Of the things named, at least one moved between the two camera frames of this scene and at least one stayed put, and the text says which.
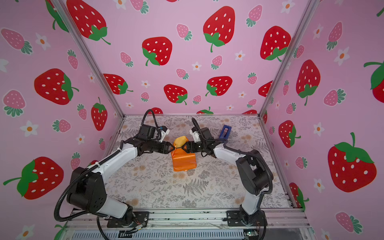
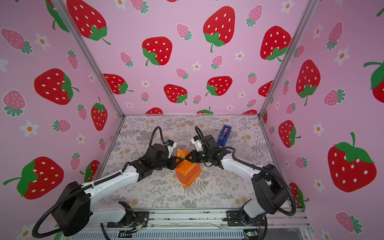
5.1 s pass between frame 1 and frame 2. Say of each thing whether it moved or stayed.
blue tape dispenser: stayed
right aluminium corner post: stayed
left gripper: moved
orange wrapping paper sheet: moved
